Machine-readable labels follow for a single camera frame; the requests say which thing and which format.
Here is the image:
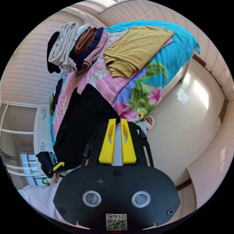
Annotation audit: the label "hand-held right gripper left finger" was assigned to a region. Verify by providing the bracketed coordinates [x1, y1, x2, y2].
[98, 118, 117, 164]

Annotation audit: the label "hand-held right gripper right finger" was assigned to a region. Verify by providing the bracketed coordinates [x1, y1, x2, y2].
[120, 118, 137, 165]

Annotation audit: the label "black long pants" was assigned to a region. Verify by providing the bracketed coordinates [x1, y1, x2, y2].
[53, 83, 121, 170]

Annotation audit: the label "person's left forearm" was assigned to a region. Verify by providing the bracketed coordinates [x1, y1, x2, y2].
[17, 183, 73, 225]

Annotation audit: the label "person's left hand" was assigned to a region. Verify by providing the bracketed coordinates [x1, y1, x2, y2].
[49, 173, 64, 186]

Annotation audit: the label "pile of dark clothes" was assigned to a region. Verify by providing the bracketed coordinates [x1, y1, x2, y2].
[35, 150, 65, 179]

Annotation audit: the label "person's body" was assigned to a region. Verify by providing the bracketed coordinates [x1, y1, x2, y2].
[0, 115, 156, 166]

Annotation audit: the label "window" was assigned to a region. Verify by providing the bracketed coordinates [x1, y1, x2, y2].
[0, 101, 48, 187]

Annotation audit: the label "bed with floral quilt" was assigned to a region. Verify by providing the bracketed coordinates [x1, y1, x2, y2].
[34, 19, 201, 156]

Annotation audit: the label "black garment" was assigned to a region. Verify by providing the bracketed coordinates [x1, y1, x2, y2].
[49, 78, 64, 116]

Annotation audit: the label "mustard yellow shirt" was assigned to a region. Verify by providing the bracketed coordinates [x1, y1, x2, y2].
[103, 25, 175, 79]

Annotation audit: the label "pile of folded clothes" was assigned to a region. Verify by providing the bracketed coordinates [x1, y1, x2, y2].
[46, 21, 110, 76]

